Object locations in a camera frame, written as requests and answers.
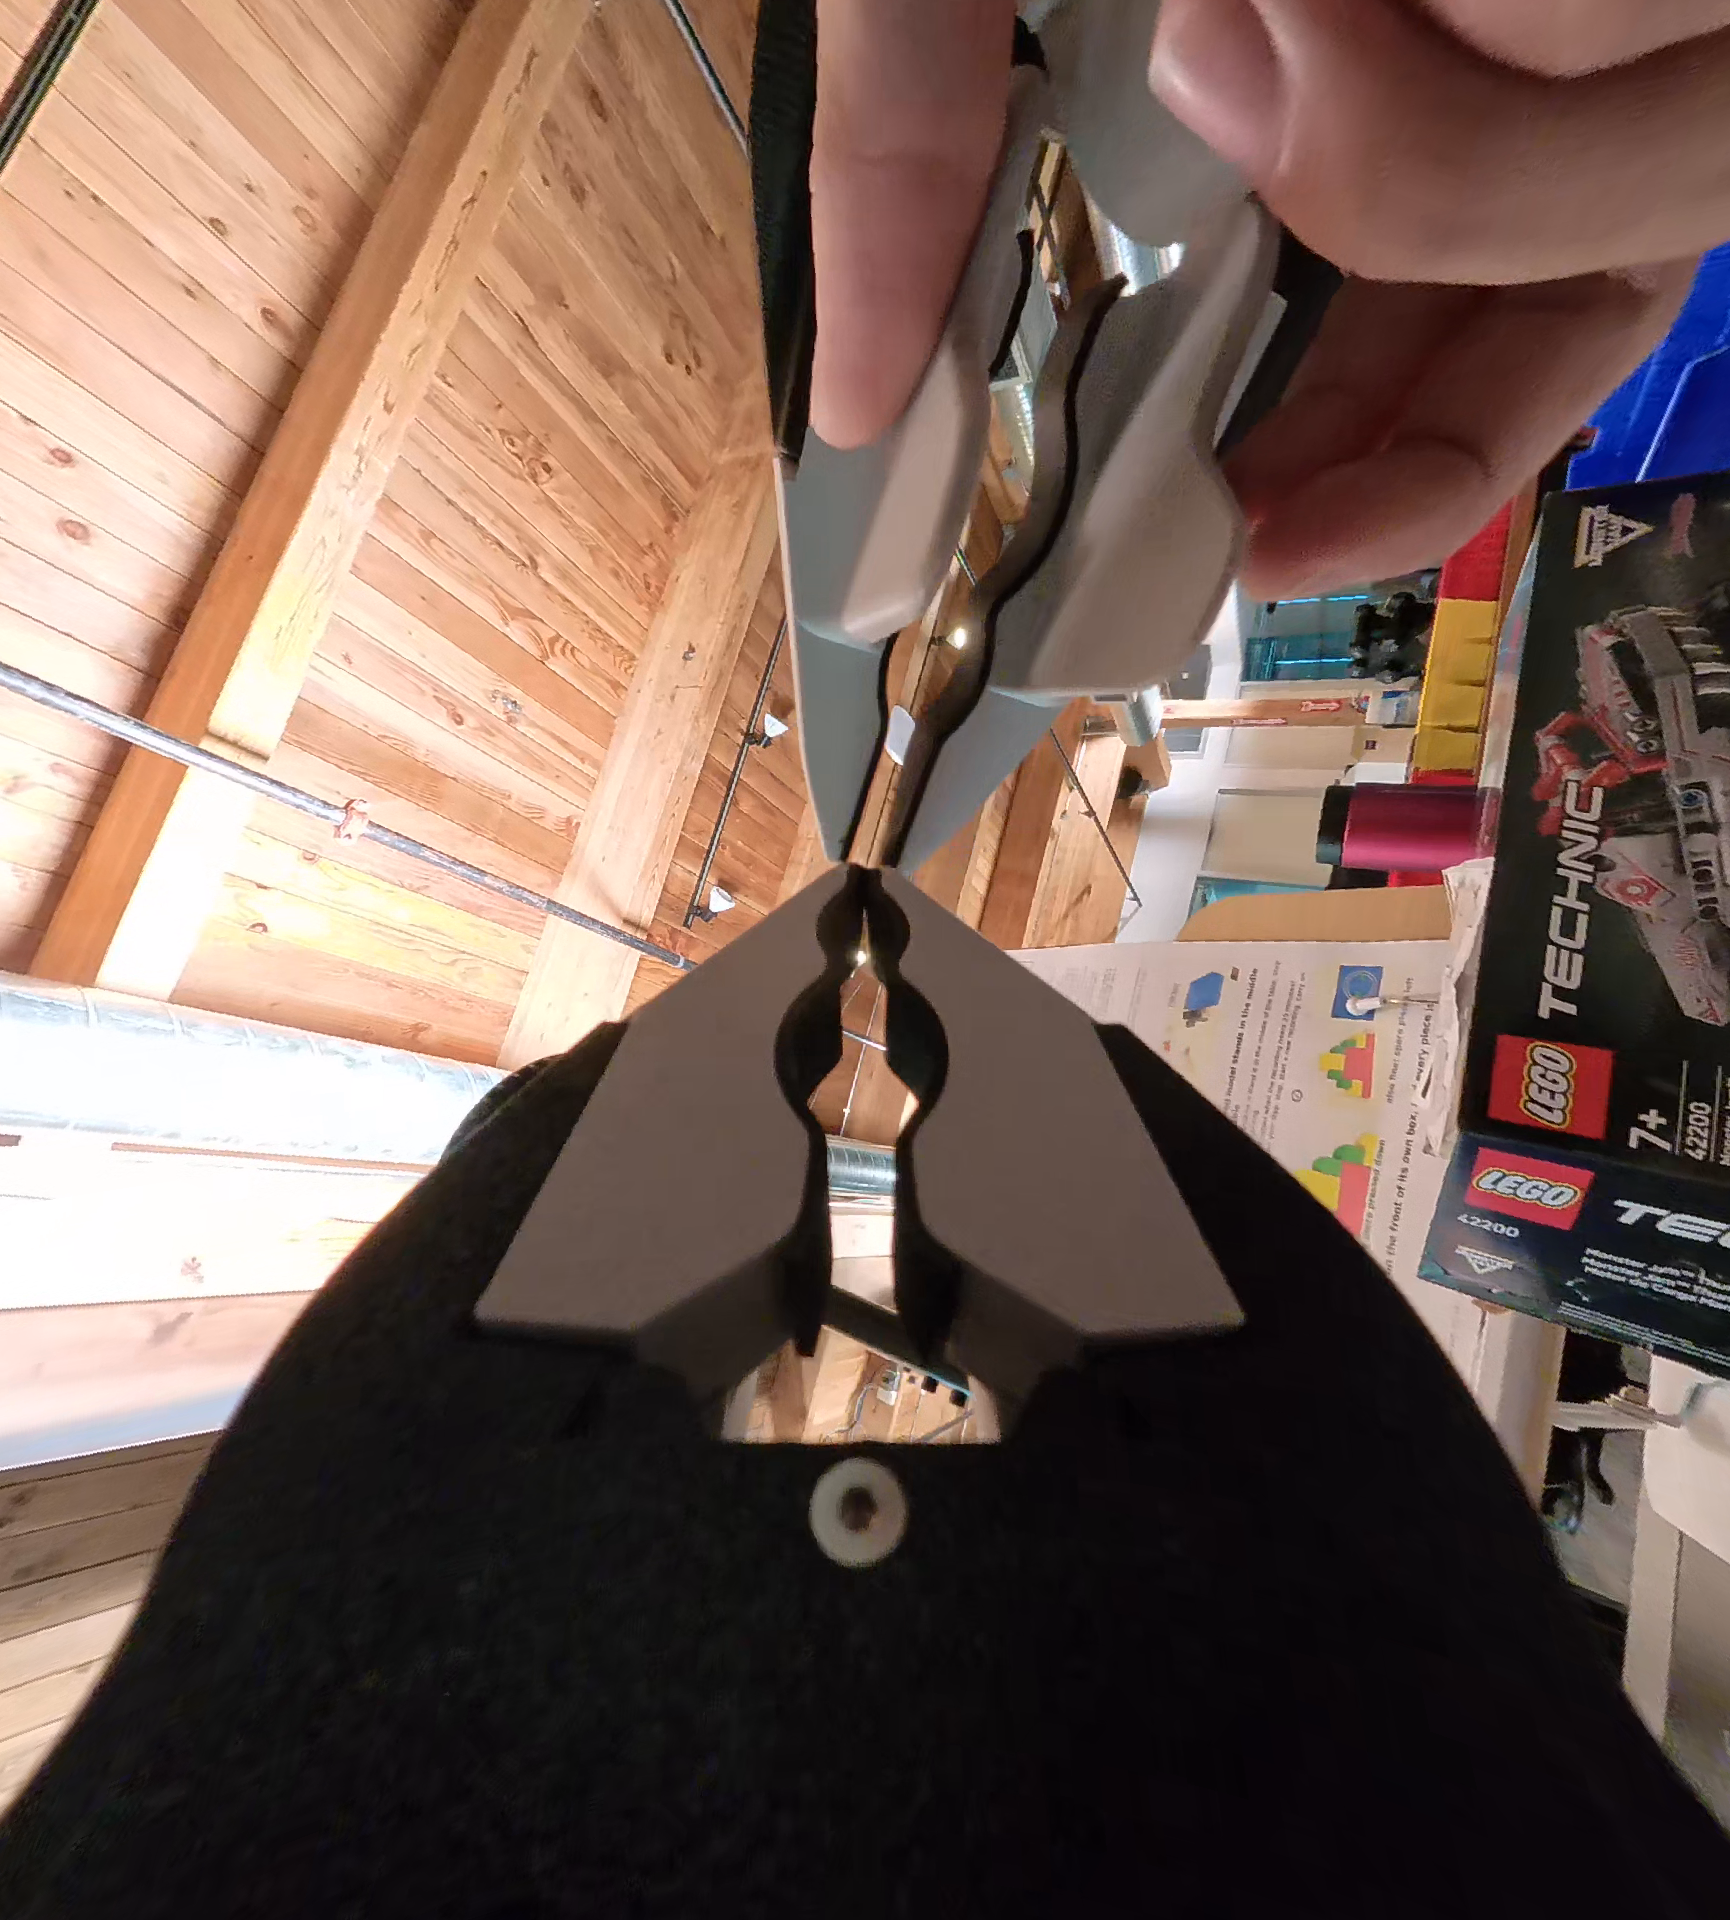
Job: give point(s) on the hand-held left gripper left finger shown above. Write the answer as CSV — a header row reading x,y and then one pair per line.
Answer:
x,y
654,1199

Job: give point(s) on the red drinking bottle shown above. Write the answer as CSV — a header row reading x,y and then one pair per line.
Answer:
x,y
1402,830

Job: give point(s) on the silver air duct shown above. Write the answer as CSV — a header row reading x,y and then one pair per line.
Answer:
x,y
133,1053

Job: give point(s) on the printed instruction sheet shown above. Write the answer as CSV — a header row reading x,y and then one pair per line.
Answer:
x,y
1254,1082

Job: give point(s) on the person's right hand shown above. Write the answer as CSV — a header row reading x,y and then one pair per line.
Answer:
x,y
1479,183

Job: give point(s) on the flat toy set box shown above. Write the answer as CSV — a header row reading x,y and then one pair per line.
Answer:
x,y
1635,1247

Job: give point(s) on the yellow red toy brick stack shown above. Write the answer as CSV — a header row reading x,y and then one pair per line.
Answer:
x,y
1466,674

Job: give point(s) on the ceiling metal pipe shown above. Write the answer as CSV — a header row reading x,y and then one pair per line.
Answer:
x,y
207,759

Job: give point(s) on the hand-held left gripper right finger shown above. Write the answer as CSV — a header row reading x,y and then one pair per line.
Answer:
x,y
1063,1199

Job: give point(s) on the large toy set box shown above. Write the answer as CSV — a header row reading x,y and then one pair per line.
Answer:
x,y
1680,779

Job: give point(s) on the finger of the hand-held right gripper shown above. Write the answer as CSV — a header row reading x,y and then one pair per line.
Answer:
x,y
1151,567
897,537

